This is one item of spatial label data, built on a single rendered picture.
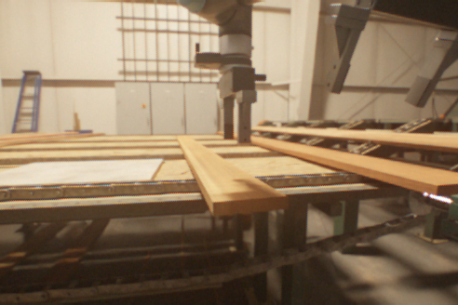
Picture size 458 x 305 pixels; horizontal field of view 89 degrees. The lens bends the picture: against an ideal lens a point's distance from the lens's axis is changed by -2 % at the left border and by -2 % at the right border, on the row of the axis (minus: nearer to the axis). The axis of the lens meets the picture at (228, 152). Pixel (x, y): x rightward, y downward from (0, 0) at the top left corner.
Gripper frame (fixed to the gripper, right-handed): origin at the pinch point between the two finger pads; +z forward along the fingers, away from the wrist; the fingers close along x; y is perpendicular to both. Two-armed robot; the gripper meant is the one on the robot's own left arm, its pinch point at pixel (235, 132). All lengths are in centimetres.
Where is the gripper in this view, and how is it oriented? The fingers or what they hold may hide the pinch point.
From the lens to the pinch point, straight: 55.4
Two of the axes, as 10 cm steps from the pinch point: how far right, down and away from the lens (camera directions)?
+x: -2.4, -1.2, 9.6
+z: 0.0, 9.9, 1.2
